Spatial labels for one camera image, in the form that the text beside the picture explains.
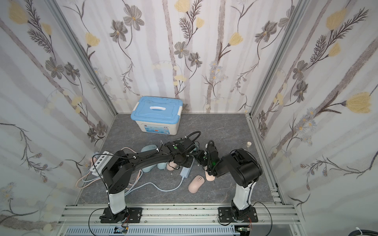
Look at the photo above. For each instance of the blue mouse left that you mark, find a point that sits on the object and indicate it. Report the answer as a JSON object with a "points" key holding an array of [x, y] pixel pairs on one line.
{"points": [[148, 169]]}

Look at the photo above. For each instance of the white multi socket power strip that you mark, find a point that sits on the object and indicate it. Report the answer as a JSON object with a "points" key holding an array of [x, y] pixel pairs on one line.
{"points": [[99, 163]]}

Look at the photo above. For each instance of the peach mouse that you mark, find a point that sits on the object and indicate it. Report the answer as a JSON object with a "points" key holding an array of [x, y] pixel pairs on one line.
{"points": [[209, 177]]}

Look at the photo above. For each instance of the blue mouse near strip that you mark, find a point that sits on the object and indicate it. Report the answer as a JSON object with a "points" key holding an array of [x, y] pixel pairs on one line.
{"points": [[149, 148]]}

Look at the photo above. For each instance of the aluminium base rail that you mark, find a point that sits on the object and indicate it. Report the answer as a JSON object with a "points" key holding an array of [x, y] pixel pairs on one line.
{"points": [[181, 220]]}

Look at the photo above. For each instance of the pink mouse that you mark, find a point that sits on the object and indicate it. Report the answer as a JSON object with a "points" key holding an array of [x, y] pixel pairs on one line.
{"points": [[172, 166], [196, 183]]}

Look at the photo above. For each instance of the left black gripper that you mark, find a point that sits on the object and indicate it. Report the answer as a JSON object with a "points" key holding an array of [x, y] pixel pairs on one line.
{"points": [[187, 161]]}

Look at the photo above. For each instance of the blue mouse right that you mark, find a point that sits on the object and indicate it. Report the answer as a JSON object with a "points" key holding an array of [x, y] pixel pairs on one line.
{"points": [[162, 166]]}

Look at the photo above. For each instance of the pink mouse front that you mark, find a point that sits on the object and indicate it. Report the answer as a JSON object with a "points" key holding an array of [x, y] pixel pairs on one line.
{"points": [[196, 183]]}

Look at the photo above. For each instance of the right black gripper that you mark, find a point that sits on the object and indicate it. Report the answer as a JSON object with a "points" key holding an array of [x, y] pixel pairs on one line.
{"points": [[204, 159]]}

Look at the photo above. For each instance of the light blue power strip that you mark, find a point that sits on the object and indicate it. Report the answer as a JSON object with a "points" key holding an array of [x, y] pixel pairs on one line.
{"points": [[186, 170]]}

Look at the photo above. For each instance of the pink mouse left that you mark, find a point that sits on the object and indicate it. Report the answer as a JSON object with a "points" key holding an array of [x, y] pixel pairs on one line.
{"points": [[172, 166]]}

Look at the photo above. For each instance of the blue lid storage box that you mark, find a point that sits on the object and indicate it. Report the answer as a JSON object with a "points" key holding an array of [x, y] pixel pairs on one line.
{"points": [[158, 115]]}

